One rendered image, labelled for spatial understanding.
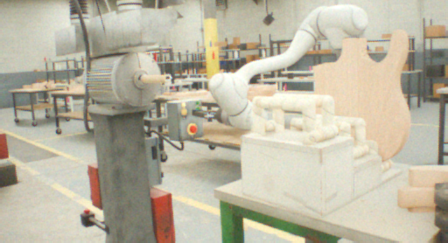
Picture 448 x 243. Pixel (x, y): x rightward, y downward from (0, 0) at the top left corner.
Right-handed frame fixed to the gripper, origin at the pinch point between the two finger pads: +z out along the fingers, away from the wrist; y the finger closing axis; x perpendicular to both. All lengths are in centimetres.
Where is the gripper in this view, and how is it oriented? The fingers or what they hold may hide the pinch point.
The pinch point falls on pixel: (198, 113)
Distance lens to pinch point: 187.6
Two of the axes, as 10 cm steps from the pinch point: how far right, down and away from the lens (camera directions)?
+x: -0.4, -9.9, -1.3
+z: -6.9, -0.7, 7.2
